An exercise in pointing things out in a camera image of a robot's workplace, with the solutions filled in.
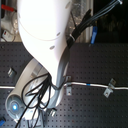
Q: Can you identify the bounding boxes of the black perforated pegboard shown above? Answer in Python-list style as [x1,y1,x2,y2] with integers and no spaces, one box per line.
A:
[0,43,128,128]

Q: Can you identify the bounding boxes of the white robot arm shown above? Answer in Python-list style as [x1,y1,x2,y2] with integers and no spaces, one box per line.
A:
[5,0,72,119]

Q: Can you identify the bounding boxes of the blue clamp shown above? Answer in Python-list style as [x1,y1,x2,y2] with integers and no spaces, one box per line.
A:
[90,25,98,45]

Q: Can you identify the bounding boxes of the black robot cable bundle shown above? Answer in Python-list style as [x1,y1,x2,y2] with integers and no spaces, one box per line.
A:
[19,0,123,121]

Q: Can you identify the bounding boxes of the white cable with coloured marks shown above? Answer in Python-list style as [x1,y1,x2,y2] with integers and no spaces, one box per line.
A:
[0,81,128,91]

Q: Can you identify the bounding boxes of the grey cable clip bracket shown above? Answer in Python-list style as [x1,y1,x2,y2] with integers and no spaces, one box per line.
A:
[103,78,116,98]
[65,84,72,96]

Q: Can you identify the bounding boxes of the red and white device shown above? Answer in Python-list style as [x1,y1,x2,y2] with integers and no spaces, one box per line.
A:
[2,30,16,42]

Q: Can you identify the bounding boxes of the small grey clip block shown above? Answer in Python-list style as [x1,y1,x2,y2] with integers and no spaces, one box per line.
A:
[8,67,17,78]

